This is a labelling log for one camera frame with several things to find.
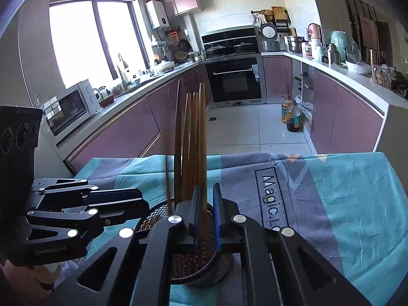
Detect stainless steel pot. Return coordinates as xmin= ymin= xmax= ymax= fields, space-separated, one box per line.
xmin=286 ymin=36 xmax=305 ymax=53

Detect white wall water heater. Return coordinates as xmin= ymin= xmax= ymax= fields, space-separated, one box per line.
xmin=146 ymin=0 xmax=169 ymax=30

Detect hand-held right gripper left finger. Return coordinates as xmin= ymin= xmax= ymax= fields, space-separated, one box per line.
xmin=41 ymin=186 xmax=202 ymax=306

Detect black built-in oven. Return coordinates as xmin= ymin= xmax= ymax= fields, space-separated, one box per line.
xmin=204 ymin=56 xmax=267 ymax=108

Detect black lidded pan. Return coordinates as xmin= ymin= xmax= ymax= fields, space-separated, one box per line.
xmin=234 ymin=42 xmax=257 ymax=54

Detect white ceramic casserole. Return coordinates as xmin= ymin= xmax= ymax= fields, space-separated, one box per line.
xmin=155 ymin=60 xmax=175 ymax=73

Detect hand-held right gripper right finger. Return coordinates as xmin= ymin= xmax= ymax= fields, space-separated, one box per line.
xmin=213 ymin=183 xmax=372 ymax=306

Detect floral-end wooden chopstick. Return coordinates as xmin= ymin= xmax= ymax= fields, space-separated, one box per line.
xmin=198 ymin=83 xmax=208 ymax=243

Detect white bowl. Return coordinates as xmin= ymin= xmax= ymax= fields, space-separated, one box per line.
xmin=346 ymin=60 xmax=372 ymax=75

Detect person's left hand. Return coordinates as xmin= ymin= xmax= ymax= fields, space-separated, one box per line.
xmin=30 ymin=262 xmax=63 ymax=286

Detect black mesh utensil holder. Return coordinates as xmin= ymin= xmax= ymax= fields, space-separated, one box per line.
xmin=134 ymin=199 xmax=233 ymax=288

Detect steel thermos flask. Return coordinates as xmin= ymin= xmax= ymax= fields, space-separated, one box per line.
xmin=328 ymin=43 xmax=341 ymax=64

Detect dark wooden slat panel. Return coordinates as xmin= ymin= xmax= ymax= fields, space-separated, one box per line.
xmin=343 ymin=0 xmax=388 ymax=64

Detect black lidded wok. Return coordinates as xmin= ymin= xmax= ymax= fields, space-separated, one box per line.
xmin=206 ymin=45 xmax=235 ymax=58

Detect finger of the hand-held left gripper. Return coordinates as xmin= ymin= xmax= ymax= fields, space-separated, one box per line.
xmin=30 ymin=178 xmax=143 ymax=211
xmin=26 ymin=201 xmax=150 ymax=236

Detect kitchen window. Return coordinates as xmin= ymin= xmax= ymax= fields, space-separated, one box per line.
xmin=49 ymin=0 xmax=150 ymax=90

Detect white plastic bags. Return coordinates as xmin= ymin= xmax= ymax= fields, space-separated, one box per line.
xmin=295 ymin=95 xmax=314 ymax=125

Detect black range hood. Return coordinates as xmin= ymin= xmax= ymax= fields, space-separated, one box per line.
xmin=201 ymin=28 xmax=258 ymax=47

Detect clear food container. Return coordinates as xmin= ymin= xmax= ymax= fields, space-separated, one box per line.
xmin=371 ymin=65 xmax=392 ymax=88

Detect white countertop oven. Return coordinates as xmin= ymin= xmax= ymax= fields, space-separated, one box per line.
xmin=41 ymin=80 xmax=101 ymax=147

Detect pink base cabinet run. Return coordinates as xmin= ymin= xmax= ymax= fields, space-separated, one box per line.
xmin=261 ymin=51 xmax=391 ymax=154
xmin=65 ymin=60 xmax=212 ymax=174

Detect yellow cooking oil bottle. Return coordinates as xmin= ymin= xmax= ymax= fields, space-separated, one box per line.
xmin=281 ymin=95 xmax=295 ymax=124

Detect white rice cooker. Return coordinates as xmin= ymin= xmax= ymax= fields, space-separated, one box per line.
xmin=260 ymin=23 xmax=278 ymax=52

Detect bunch of wooden chopsticks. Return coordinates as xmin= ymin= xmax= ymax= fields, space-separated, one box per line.
xmin=164 ymin=80 xmax=200 ymax=212

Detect teal and grey tablecloth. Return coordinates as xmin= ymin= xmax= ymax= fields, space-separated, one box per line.
xmin=68 ymin=151 xmax=408 ymax=306

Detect kitchen sink faucet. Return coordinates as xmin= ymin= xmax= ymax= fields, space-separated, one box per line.
xmin=116 ymin=53 xmax=131 ymax=86

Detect pink electric kettle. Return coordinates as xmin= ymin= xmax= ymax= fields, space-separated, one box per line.
xmin=308 ymin=23 xmax=323 ymax=40

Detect wall rack with cutting boards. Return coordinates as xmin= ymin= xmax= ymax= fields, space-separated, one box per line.
xmin=250 ymin=6 xmax=291 ymax=32

